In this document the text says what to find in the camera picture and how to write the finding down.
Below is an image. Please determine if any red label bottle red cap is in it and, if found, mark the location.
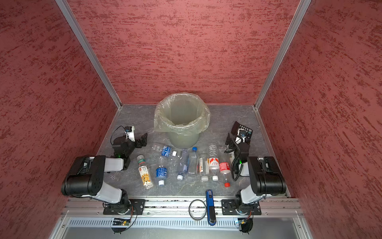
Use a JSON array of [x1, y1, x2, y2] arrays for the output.
[[219, 154, 231, 188]]

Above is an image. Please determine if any crushed blue label bottle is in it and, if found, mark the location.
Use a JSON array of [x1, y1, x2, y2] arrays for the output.
[[152, 143, 178, 157]]

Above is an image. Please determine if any yellow label juice bottle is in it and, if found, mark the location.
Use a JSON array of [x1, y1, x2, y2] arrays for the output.
[[137, 155, 154, 189]]

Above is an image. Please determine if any red white label bottle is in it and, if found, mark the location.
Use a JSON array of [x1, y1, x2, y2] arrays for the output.
[[209, 144, 220, 181]]

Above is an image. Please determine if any blue label bottle white cap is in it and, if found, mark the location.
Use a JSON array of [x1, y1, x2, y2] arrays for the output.
[[155, 156, 168, 186]]

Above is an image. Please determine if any orange label bottle white cap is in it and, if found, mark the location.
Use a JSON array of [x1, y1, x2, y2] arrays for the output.
[[199, 153, 210, 182]]

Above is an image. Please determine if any clear bottle blue cap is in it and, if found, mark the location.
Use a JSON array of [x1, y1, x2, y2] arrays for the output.
[[188, 147, 198, 174]]

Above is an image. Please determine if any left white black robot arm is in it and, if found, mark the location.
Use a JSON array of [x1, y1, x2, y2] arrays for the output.
[[61, 133, 148, 215]]

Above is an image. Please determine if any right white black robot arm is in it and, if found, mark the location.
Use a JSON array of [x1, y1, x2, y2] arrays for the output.
[[225, 133, 287, 216]]

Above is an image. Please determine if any mesh bin with plastic liner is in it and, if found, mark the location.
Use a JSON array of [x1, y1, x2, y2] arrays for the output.
[[154, 93, 211, 149]]

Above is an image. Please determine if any black calculator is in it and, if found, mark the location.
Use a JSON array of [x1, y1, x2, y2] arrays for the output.
[[231, 121, 253, 141]]

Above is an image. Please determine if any clear crushed bottle white cap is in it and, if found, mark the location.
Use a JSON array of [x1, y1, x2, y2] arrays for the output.
[[177, 149, 189, 181]]

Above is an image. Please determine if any blue black handheld device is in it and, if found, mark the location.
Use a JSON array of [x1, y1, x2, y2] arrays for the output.
[[206, 189, 216, 226]]

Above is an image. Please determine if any left circuit board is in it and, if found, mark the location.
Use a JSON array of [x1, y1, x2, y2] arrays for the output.
[[112, 218, 131, 227]]

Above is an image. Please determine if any circuit board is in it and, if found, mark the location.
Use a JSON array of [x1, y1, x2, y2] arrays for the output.
[[112, 218, 131, 227], [238, 218, 253, 234]]

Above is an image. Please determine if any right circuit board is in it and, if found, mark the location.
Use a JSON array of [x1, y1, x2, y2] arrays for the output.
[[238, 218, 253, 234]]

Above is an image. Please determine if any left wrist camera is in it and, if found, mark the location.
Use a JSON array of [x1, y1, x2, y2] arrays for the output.
[[124, 126, 135, 142]]

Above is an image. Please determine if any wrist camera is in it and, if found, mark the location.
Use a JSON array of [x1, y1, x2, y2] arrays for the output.
[[124, 126, 135, 142], [237, 129, 247, 142]]

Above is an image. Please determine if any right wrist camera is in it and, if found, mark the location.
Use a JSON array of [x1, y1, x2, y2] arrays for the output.
[[237, 129, 247, 142]]

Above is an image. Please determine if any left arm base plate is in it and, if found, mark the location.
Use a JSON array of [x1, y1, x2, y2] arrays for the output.
[[103, 199, 145, 216]]

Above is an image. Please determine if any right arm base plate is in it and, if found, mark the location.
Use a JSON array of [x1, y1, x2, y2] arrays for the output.
[[221, 199, 262, 216]]

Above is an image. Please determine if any black cable ring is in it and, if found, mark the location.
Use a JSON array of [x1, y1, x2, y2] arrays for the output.
[[188, 199, 208, 221]]

